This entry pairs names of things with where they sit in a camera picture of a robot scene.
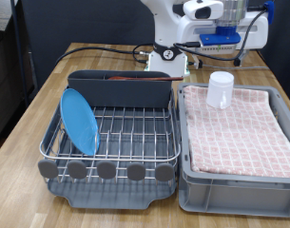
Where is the blue cable clip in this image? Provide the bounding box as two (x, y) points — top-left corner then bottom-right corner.
(262, 0), (276, 26)

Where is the grey plastic drip tray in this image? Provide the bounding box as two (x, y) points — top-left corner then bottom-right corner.
(47, 104), (178, 211)

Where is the thin black camera cable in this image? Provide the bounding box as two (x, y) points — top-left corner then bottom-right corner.
(172, 6), (269, 67)

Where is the dark partition panel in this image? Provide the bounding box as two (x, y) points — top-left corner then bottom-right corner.
(20, 0), (290, 89)

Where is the steel wire dish rack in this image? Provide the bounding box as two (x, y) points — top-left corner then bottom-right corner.
(37, 85), (182, 184)

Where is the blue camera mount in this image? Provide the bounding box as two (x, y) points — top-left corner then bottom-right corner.
(199, 25), (242, 47)

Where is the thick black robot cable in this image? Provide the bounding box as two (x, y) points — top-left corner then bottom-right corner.
(55, 43), (155, 66)

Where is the pink checked cloth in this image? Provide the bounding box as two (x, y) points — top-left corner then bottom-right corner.
(183, 85), (290, 179)

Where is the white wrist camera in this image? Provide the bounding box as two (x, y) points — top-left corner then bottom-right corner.
(200, 44), (239, 54)

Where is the black metal pole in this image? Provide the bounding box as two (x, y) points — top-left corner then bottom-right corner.
(10, 0), (29, 107)

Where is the grey plastic crate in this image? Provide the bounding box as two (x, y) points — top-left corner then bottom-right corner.
(176, 81), (290, 219)

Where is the white mug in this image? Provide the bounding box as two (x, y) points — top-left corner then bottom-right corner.
(205, 70), (235, 110)

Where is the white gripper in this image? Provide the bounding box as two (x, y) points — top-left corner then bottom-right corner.
(177, 10), (270, 69)

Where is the brown wooden spoon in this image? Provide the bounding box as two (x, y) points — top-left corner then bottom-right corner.
(106, 74), (184, 82)

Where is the dark grey cutlery holder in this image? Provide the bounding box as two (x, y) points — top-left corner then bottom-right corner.
(68, 69), (172, 109)

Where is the blue plate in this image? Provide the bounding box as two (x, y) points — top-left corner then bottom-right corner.
(60, 87), (101, 157)

